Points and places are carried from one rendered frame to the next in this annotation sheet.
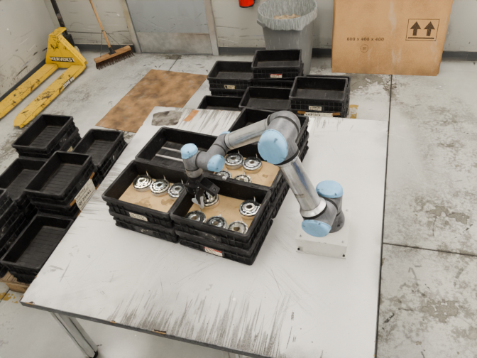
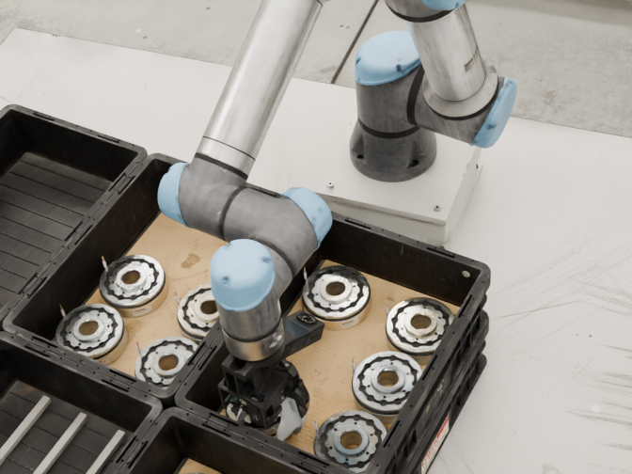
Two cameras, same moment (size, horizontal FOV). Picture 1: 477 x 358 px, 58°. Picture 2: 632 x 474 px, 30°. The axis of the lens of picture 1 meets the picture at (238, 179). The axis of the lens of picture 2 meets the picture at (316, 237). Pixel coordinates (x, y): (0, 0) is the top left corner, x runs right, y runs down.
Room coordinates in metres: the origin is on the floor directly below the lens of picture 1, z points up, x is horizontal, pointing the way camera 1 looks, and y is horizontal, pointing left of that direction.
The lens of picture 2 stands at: (1.35, 1.10, 2.23)
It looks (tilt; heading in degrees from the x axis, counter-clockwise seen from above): 48 degrees down; 274
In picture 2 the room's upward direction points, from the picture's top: 8 degrees counter-clockwise
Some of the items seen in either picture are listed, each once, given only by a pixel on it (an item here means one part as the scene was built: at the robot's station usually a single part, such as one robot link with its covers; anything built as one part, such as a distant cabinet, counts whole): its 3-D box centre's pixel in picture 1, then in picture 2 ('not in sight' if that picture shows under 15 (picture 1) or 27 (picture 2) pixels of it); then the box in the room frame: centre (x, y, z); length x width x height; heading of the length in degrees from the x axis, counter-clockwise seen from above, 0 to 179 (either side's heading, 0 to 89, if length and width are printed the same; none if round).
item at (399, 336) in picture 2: (236, 229); (420, 324); (1.29, 0.04, 0.86); 0.10 x 0.10 x 0.01
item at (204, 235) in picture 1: (222, 211); (340, 358); (1.41, 0.10, 0.87); 0.40 x 0.30 x 0.11; 60
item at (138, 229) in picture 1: (157, 207); not in sight; (1.61, 0.45, 0.76); 0.40 x 0.30 x 0.12; 60
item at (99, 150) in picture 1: (101, 163); not in sight; (2.63, 1.02, 0.31); 0.40 x 0.30 x 0.34; 158
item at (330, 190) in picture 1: (328, 197); (394, 79); (1.29, -0.38, 0.97); 0.13 x 0.12 x 0.14; 148
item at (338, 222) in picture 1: (328, 213); (392, 130); (1.30, -0.38, 0.85); 0.15 x 0.15 x 0.10
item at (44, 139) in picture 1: (55, 153); not in sight; (2.78, 1.39, 0.37); 0.40 x 0.30 x 0.45; 158
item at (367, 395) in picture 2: (215, 224); (387, 381); (1.34, 0.14, 0.86); 0.10 x 0.10 x 0.01
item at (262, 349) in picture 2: (193, 170); (255, 330); (1.50, 0.20, 1.07); 0.08 x 0.08 x 0.05
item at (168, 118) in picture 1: (165, 117); not in sight; (2.51, 0.42, 0.71); 0.22 x 0.19 x 0.01; 68
